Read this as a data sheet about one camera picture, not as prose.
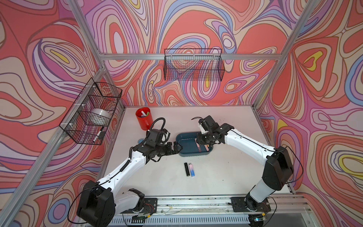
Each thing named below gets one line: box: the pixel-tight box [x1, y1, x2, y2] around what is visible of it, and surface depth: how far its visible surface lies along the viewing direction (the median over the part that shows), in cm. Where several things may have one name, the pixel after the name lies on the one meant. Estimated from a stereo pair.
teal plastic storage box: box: [175, 131, 214, 157], surface depth 95 cm
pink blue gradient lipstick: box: [188, 162, 196, 177], surface depth 86 cm
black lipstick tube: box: [183, 162, 191, 177], surface depth 86 cm
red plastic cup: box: [135, 106, 154, 131], surface depth 103 cm
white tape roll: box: [89, 108, 112, 126], surface depth 74 cm
